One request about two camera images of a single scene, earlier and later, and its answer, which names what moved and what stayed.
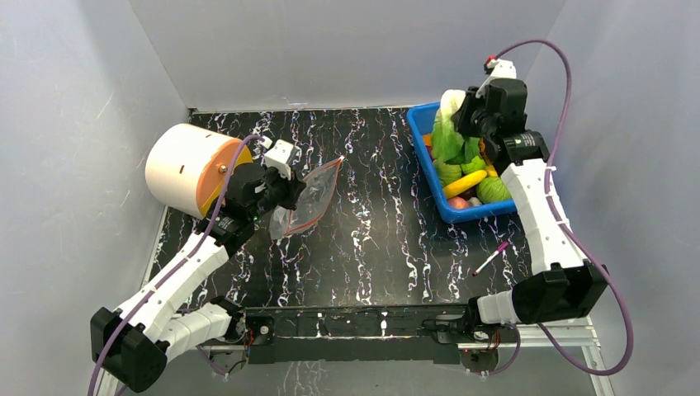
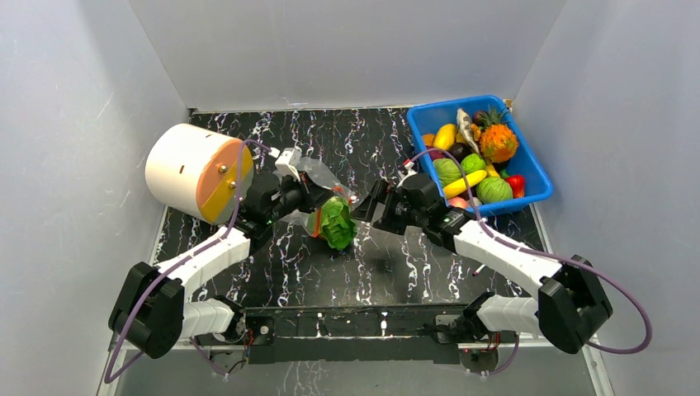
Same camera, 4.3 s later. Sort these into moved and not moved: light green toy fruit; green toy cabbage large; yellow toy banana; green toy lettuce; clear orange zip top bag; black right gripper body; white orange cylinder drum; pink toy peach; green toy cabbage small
Moved: clear orange zip top bag; black right gripper body; green toy lettuce
Not moved: yellow toy banana; pink toy peach; green toy cabbage small; white orange cylinder drum; light green toy fruit; green toy cabbage large
